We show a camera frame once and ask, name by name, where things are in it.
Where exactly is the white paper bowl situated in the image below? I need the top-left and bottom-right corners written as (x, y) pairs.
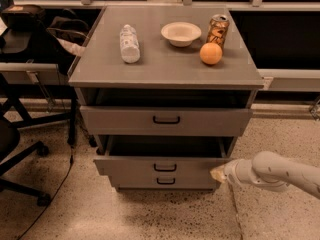
top-left (161, 22), bottom-right (202, 47)

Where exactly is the black floor cable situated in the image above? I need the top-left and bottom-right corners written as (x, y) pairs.
top-left (15, 143), bottom-right (75, 240)

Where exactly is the orange fruit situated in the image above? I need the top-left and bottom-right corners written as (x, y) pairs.
top-left (200, 43), bottom-right (222, 65)

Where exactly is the grey drawer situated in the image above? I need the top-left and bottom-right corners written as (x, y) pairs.
top-left (80, 106), bottom-right (252, 137)
top-left (109, 176), bottom-right (220, 190)
top-left (94, 136), bottom-right (230, 177)

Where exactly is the black bottom drawer handle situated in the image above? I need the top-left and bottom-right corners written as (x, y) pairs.
top-left (156, 178), bottom-right (176, 185)

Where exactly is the black top drawer handle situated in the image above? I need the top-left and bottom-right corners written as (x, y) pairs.
top-left (152, 116), bottom-right (181, 125)

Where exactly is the grey bottom drawer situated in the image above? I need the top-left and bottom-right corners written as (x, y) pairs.
top-left (109, 176), bottom-right (220, 190)

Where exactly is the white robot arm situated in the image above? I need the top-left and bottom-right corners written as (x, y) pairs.
top-left (210, 151), bottom-right (320, 199)

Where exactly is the black bag on desk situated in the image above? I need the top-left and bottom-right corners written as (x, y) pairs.
top-left (1, 4), bottom-right (46, 31)

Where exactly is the black office chair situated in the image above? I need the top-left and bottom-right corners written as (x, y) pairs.
top-left (0, 73), bottom-right (53, 207)

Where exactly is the orange patterned drink can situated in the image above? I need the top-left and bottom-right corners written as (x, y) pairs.
top-left (206, 14), bottom-right (230, 48)

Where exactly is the grey drawer cabinet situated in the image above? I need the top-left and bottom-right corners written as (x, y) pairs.
top-left (69, 5), bottom-right (263, 180)

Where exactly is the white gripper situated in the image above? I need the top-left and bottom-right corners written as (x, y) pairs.
top-left (210, 159), bottom-right (252, 186)

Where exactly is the grey top drawer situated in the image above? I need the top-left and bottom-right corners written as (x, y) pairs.
top-left (80, 106), bottom-right (252, 137)

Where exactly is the clear plastic water bottle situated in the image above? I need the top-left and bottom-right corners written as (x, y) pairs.
top-left (119, 25), bottom-right (140, 64)

